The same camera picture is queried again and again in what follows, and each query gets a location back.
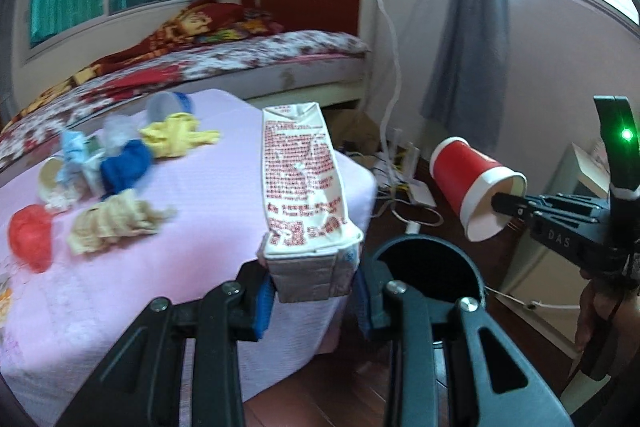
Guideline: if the red paper cup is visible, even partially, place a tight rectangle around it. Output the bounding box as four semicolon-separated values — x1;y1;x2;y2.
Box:
430;136;527;242

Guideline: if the beige cloth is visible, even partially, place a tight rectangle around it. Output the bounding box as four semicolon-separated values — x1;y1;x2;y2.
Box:
67;188;177;256

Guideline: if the red plastic bag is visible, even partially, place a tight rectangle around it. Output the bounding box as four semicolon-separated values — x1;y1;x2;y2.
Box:
8;205;52;273

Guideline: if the blue cloth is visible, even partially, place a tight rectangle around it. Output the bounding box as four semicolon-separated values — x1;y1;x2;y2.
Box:
100;140;153;197

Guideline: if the white red-printed carton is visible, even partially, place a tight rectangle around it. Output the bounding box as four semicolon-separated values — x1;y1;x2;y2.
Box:
257;102;363;303

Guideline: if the light blue plastic bag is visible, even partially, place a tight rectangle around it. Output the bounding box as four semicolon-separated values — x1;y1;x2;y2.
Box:
56;130;94;187

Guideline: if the black round trash bin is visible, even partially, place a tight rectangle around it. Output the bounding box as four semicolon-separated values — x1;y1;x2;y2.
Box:
371;234;486;323

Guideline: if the person's right hand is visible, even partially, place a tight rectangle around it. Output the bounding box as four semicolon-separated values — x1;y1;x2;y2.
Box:
575;270;639;377

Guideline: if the white crumpled tissue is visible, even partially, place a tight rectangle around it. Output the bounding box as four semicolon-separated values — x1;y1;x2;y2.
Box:
43;185;86;215

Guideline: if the blue paper cup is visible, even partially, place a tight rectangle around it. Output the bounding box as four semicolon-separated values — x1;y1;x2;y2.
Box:
38;156;63;204

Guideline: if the cardboard box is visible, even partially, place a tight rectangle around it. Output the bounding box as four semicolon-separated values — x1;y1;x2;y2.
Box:
323;109;380;155

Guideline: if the green white milk carton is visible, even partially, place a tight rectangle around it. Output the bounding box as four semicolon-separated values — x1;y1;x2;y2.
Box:
81;135;105;197

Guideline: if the yellow crumpled cloth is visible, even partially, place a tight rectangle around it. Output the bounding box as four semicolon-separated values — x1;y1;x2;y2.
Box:
139;113;221;158

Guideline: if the clear crumpled plastic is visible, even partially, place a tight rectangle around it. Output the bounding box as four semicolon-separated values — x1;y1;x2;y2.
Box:
102;114;139;156

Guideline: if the bed with floral sheet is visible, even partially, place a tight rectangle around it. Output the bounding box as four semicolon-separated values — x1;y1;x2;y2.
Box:
1;30;370;170

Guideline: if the red yellow blanket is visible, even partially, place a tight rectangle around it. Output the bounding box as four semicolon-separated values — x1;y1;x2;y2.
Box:
9;0;283;124

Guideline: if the white hanging cable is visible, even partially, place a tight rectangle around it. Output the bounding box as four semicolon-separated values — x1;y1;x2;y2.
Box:
344;0;404;158

